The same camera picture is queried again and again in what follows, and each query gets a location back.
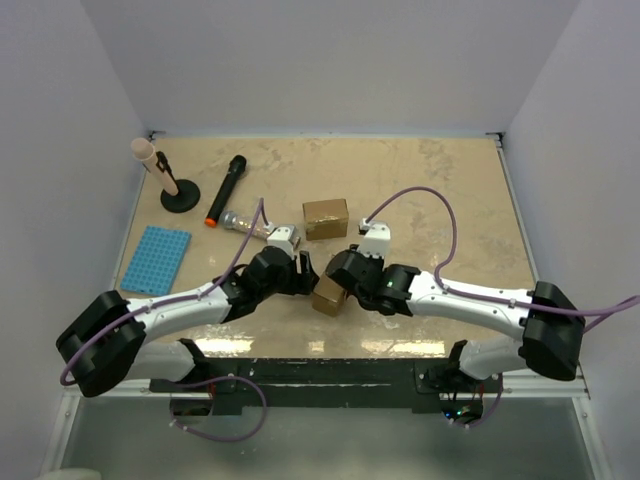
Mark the small cardboard box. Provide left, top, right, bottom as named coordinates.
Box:
left=311, top=275, right=347, bottom=317

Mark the taped cardboard box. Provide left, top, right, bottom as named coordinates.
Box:
left=302, top=199, right=349, bottom=241

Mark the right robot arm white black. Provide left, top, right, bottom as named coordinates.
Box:
left=325, top=248, right=585, bottom=393

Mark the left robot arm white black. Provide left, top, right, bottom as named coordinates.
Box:
left=55, top=246, right=319, bottom=398

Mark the silver glitter microphone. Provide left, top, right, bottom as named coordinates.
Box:
left=218, top=210, right=276, bottom=240

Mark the black microphone orange end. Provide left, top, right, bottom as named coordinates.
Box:
left=204, top=155, right=247, bottom=228

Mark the blue studded building plate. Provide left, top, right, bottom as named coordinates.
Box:
left=120, top=226, right=192, bottom=296

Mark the beige microphone on stand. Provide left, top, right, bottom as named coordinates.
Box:
left=131, top=137, right=179, bottom=196

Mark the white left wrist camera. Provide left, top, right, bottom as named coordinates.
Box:
left=266, top=224, right=301, bottom=259

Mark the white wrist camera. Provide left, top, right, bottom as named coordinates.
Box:
left=266, top=224, right=301, bottom=259
left=357, top=218, right=391, bottom=260

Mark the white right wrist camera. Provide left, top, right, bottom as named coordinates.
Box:
left=357, top=218, right=391, bottom=260

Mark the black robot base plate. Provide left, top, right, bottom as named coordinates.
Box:
left=150, top=358, right=499, bottom=415

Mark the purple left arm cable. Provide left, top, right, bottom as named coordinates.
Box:
left=59, top=197, right=271, bottom=443

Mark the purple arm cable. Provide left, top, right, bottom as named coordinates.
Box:
left=59, top=197, right=271, bottom=443
left=364, top=186, right=640, bottom=431

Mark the aluminium frame rail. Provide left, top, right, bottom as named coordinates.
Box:
left=64, top=372, right=591, bottom=400

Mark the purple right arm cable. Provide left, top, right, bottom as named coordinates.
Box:
left=364, top=186, right=640, bottom=431

